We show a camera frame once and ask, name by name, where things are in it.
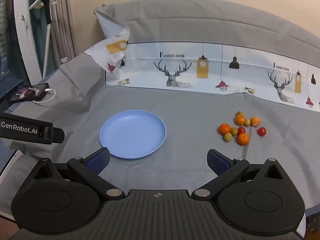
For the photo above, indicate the blue plastic plate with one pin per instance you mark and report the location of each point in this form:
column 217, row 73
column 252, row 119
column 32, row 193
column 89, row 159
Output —
column 132, row 133

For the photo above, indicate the red cherry tomato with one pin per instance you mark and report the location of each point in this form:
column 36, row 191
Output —
column 261, row 131
column 241, row 130

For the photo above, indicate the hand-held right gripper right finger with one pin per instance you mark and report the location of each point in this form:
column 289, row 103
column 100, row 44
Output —
column 220, row 163

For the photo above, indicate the small green plum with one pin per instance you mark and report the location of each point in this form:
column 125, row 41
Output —
column 247, row 122
column 234, row 131
column 227, row 137

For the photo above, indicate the printed deer duvet cover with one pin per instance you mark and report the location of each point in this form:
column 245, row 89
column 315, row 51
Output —
column 150, row 72

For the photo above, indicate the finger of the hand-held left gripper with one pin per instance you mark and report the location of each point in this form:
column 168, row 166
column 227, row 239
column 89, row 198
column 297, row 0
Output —
column 53, row 135

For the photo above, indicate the teal curtain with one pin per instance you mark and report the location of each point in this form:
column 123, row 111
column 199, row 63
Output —
column 37, row 37

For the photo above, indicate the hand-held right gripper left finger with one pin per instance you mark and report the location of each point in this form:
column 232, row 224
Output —
column 96, row 160

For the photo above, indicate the black smartphone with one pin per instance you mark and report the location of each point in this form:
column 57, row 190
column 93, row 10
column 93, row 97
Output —
column 27, row 93

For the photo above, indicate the white window frame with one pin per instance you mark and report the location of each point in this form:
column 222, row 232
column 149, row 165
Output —
column 25, row 35

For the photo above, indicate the small orange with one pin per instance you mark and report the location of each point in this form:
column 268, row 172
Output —
column 243, row 139
column 224, row 129
column 240, row 119
column 255, row 121

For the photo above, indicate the grey bed sheet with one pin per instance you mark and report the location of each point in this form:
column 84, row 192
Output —
column 175, row 100

